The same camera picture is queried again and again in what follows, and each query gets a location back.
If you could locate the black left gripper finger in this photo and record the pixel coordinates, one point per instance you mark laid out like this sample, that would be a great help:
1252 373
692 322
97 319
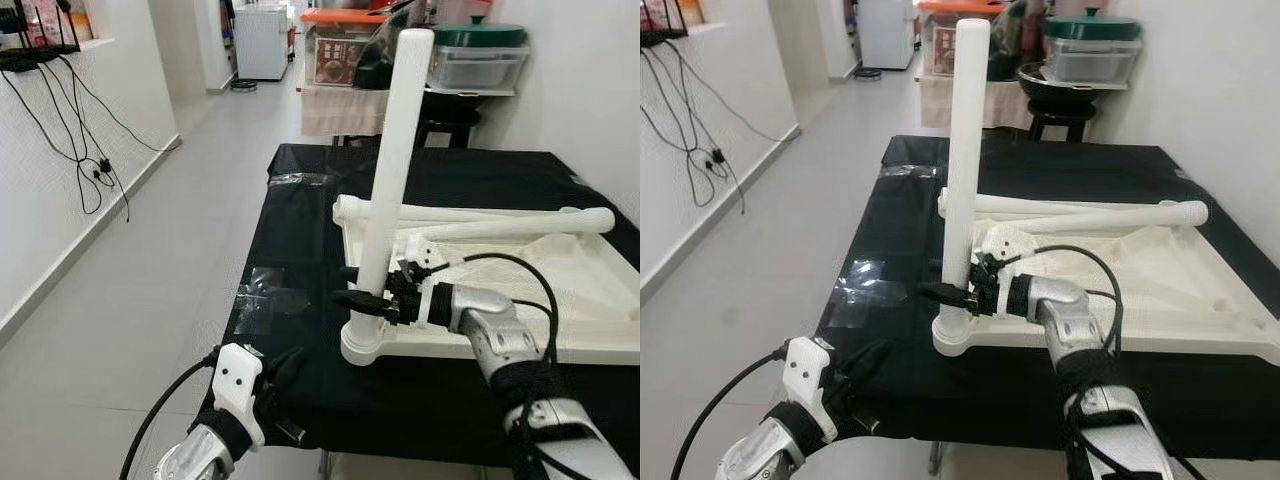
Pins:
288 378
283 364
868 370
862 358

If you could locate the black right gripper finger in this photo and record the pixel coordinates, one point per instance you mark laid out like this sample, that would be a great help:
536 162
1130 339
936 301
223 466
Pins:
350 273
945 296
362 303

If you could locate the white plastic table leg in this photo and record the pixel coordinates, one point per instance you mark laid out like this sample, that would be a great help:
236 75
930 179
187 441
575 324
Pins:
540 224
470 212
1040 205
1130 217
395 150
965 150

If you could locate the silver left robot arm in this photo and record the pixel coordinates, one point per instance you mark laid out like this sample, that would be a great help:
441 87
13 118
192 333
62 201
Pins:
760 450
195 455

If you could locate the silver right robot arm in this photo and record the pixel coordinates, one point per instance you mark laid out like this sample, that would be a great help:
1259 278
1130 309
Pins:
490 325
1065 320

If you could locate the crinkled clear plastic sheet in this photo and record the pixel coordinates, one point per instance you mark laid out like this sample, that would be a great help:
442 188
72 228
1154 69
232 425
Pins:
270 300
865 290

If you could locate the clear plastic bag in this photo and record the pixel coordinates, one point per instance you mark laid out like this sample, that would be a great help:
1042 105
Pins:
910 170
300 179

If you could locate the beige cloth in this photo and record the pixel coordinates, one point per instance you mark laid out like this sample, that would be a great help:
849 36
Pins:
340 110
940 100

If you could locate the black stool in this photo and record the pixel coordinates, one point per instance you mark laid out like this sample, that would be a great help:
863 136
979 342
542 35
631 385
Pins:
448 120
1060 118

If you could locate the white plastic table top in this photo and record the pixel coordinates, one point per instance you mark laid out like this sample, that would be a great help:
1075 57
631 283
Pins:
600 300
1200 290

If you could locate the black wok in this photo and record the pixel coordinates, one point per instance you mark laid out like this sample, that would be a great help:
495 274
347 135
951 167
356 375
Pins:
1055 95
450 96

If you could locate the black round floor object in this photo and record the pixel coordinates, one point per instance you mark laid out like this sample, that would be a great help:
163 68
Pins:
868 74
243 86

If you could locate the orange-lidded storage box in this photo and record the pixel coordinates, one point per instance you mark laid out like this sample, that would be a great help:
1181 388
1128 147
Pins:
335 55
940 40

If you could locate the clear plastic food container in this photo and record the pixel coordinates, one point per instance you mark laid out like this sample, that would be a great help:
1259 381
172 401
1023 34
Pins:
1092 62
480 68

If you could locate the white appliance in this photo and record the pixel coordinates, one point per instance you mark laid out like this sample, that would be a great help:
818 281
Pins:
888 35
262 45

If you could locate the black power adapter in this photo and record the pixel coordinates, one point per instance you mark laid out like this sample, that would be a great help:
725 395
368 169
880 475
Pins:
716 158
103 167

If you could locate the dark green lid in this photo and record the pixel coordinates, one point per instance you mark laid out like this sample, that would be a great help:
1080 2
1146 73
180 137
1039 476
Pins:
1092 28
480 35

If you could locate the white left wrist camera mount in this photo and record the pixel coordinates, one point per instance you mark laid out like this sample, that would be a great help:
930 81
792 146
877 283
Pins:
240 380
805 375

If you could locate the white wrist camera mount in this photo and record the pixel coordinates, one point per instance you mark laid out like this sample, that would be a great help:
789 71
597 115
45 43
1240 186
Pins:
1002 240
240 380
420 248
805 375

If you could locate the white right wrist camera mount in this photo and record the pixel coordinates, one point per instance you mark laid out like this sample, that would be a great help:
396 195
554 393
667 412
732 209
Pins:
1002 240
420 248

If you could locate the white wall shelf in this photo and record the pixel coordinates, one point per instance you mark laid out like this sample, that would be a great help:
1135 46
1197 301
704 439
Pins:
95 43
705 27

